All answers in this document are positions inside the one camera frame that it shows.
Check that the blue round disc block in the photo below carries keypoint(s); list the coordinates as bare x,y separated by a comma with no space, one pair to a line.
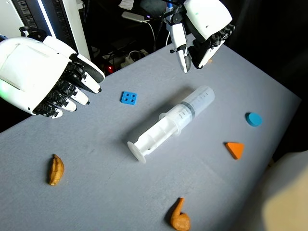
254,119

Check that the silver flat device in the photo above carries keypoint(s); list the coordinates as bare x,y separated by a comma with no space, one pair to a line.
133,16

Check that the orange triangle block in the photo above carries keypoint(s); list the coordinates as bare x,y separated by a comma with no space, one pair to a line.
236,149

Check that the blue square four-hole block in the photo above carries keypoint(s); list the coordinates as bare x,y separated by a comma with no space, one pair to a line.
128,98

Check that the crumpled white paper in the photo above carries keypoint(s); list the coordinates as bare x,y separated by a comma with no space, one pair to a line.
125,4

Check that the white power strip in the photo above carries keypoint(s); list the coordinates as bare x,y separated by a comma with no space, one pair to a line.
134,57

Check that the orange toy with curved tail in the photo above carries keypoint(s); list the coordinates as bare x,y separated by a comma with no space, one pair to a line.
181,220

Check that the brown toy croissant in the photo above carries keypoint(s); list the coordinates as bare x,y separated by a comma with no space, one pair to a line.
57,170

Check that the beige blurry rounded object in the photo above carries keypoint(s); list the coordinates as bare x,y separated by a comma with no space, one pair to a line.
288,197

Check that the large clear plastic syringe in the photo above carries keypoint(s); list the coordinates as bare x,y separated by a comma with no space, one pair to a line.
187,108

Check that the white and black frame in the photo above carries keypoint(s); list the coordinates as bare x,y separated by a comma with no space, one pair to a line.
72,24

